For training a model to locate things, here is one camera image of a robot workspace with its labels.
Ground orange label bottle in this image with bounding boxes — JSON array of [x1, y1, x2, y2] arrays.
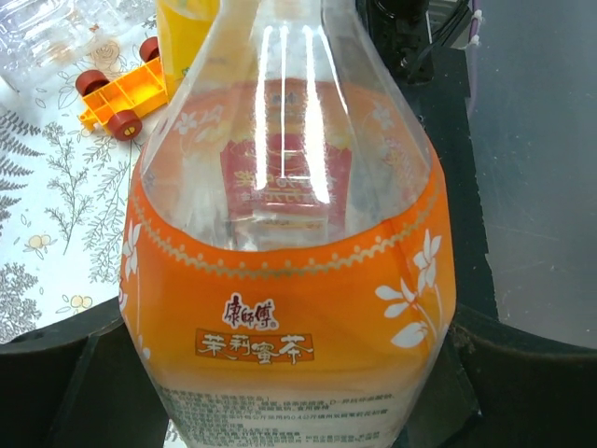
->
[[120, 1, 456, 447]]

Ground yellow juice bottle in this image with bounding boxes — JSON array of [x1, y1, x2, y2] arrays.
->
[[156, 0, 220, 99]]

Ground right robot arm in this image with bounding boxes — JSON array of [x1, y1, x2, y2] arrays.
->
[[355, 0, 473, 85]]

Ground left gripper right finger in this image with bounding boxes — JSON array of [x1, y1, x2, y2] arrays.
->
[[402, 305, 596, 447]]

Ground clear bottle white cap lower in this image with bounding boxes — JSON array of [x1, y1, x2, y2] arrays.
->
[[1, 0, 155, 91]]

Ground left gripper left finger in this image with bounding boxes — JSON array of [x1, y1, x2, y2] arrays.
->
[[1, 299, 168, 448]]

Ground floral patterned table mat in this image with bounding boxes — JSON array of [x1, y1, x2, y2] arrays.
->
[[1, 12, 156, 342]]

